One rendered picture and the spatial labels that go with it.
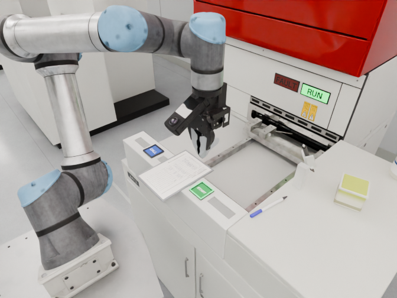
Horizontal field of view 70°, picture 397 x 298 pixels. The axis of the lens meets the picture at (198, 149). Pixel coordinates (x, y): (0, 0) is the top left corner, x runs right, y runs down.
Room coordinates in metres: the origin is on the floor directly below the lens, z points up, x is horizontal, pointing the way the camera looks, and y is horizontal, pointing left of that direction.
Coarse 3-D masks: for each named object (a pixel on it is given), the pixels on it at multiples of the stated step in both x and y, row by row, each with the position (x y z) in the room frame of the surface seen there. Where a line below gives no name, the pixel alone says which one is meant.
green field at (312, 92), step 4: (304, 88) 1.02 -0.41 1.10; (308, 88) 1.01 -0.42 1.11; (312, 88) 1.00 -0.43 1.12; (304, 92) 1.02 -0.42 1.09; (308, 92) 1.01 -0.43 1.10; (312, 92) 1.00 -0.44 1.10; (316, 92) 0.98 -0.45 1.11; (320, 92) 0.97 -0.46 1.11; (324, 92) 0.96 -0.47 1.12; (312, 96) 0.99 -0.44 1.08; (316, 96) 0.98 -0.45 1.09; (320, 96) 0.97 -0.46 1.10; (324, 96) 0.96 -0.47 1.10; (320, 100) 0.97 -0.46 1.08; (324, 100) 0.96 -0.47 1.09
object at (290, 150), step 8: (256, 128) 1.08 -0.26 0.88; (256, 136) 1.02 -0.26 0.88; (272, 136) 1.02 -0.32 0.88; (280, 136) 1.02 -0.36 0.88; (264, 144) 0.99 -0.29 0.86; (272, 144) 0.96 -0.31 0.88; (280, 144) 0.96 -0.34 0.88; (288, 144) 0.96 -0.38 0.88; (296, 144) 0.96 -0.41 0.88; (280, 152) 0.93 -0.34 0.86; (288, 152) 0.90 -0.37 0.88; (296, 152) 0.90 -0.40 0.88; (312, 152) 0.90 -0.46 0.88; (296, 160) 0.87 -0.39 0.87
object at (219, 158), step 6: (246, 138) 1.04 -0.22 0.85; (252, 138) 1.05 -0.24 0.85; (240, 144) 1.00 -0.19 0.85; (246, 144) 1.02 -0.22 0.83; (228, 150) 0.95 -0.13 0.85; (234, 150) 0.97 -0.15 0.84; (216, 156) 0.91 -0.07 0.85; (222, 156) 0.92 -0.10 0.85; (228, 156) 0.94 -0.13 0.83; (204, 162) 0.88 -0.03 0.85; (210, 162) 0.88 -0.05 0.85; (216, 162) 0.90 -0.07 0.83
